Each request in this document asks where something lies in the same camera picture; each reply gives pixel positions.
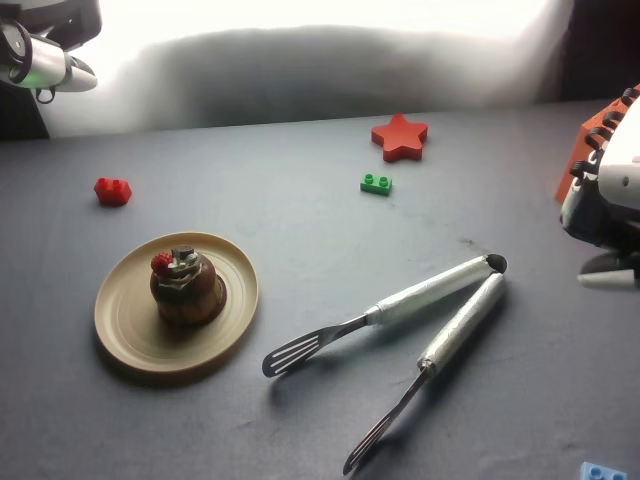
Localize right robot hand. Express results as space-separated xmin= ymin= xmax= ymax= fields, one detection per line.
xmin=558 ymin=84 xmax=640 ymax=290

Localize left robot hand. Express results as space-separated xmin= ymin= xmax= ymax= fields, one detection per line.
xmin=0 ymin=0 xmax=104 ymax=105

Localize metal tongs with handles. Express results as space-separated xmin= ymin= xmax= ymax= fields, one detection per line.
xmin=261 ymin=253 xmax=509 ymax=476

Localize chocolate cupcake with strawberry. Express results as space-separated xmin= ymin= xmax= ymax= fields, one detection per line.
xmin=149 ymin=244 xmax=226 ymax=329

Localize orange foam block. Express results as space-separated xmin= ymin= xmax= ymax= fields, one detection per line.
xmin=554 ymin=82 xmax=640 ymax=204

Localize red toy brick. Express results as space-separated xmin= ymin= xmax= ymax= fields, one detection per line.
xmin=93 ymin=176 xmax=133 ymax=207

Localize red star block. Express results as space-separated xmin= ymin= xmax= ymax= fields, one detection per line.
xmin=370 ymin=112 xmax=430 ymax=164

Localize green toy brick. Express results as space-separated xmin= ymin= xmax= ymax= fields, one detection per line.
xmin=359 ymin=172 xmax=394 ymax=197

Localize white backdrop sheet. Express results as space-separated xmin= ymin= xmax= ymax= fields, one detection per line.
xmin=42 ymin=0 xmax=566 ymax=135

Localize beige round plate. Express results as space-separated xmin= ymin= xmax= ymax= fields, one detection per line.
xmin=93 ymin=230 xmax=260 ymax=386

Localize light blue toy brick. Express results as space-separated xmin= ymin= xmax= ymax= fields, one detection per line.
xmin=579 ymin=461 xmax=629 ymax=480

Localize grey table cloth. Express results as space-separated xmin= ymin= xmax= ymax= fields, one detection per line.
xmin=0 ymin=97 xmax=640 ymax=480

